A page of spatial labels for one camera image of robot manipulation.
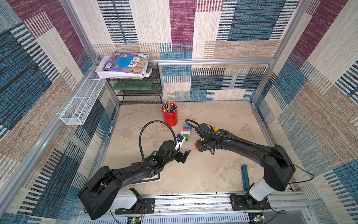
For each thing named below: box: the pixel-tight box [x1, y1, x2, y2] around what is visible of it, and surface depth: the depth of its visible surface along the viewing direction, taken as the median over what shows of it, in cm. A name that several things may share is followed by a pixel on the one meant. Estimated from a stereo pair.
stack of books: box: [95, 51, 153, 80], surface depth 81 cm
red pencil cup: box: [162, 108, 178, 127], surface depth 107 cm
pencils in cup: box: [162, 99, 178, 114], surface depth 101 cm
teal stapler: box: [240, 164, 250, 191], surface depth 82 cm
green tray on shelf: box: [111, 80, 153, 91], surface depth 99 cm
